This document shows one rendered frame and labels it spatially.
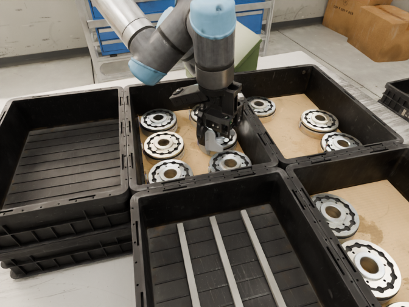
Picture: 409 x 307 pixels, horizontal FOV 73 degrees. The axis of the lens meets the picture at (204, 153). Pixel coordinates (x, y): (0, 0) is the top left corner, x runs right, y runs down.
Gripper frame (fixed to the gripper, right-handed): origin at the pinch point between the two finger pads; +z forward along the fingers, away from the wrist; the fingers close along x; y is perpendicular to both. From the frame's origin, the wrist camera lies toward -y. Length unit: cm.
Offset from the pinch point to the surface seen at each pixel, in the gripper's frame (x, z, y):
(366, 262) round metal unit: -12.8, -1.4, 39.4
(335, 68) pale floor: 245, 117, 4
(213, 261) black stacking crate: -25.8, -0.8, 15.7
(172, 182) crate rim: -19.7, -10.3, 3.7
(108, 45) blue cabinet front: 103, 59, -162
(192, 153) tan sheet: -3.6, 1.8, -3.5
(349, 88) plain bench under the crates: 77, 25, 25
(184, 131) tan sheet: 2.9, 2.7, -10.4
